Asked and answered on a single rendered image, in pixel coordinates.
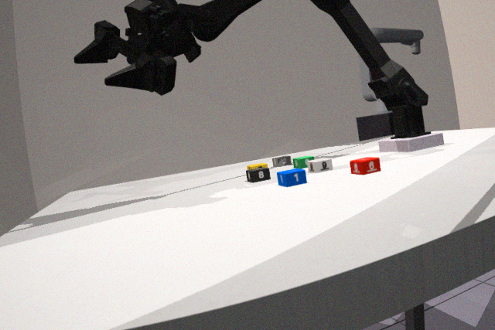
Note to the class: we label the red block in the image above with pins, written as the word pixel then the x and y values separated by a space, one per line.
pixel 364 166

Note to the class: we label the blue block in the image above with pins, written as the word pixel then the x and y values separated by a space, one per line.
pixel 291 177

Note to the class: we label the green digit block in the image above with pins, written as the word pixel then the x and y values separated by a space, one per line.
pixel 302 162

